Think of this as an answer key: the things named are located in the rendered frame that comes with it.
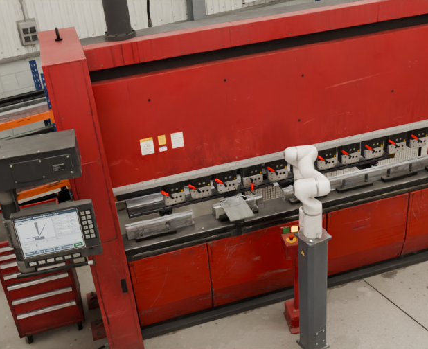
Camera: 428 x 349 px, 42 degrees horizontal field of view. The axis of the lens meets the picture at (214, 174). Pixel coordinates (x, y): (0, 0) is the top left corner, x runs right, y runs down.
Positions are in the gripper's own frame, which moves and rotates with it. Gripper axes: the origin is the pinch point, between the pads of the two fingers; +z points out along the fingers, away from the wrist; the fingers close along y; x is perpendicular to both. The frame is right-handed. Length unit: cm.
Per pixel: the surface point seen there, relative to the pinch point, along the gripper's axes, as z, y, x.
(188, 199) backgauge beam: -16, -53, -78
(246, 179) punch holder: -40, -34, -35
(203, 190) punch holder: -39, -29, -68
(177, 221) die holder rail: -17, -26, -89
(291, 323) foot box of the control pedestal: 66, 14, -14
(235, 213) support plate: -25, -14, -47
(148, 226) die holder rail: -19, -22, -110
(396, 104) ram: -73, -56, 86
